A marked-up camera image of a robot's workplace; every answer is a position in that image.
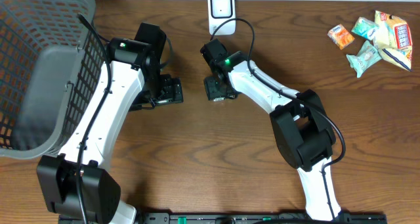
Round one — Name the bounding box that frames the teal wet wipes pack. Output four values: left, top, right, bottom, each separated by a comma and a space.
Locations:
346, 40, 382, 78

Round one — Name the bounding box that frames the small orange box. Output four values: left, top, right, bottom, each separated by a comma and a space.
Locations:
327, 24, 354, 50

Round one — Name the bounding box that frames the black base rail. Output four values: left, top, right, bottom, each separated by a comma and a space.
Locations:
58, 212, 388, 224

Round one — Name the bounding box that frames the grey plastic shopping basket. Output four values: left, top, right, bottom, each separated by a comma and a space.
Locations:
1, 0, 104, 160

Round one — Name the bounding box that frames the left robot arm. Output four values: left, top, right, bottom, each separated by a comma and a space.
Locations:
37, 36, 183, 223

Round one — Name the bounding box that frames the yellow snack bag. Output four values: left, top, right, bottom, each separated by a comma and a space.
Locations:
373, 11, 413, 72

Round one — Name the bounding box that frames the small teal packet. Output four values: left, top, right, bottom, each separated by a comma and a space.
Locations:
351, 17, 379, 41

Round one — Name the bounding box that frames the white barcode scanner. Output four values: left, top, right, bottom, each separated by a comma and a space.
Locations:
207, 0, 236, 35

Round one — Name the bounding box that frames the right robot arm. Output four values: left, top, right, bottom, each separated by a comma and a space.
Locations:
201, 51, 341, 221

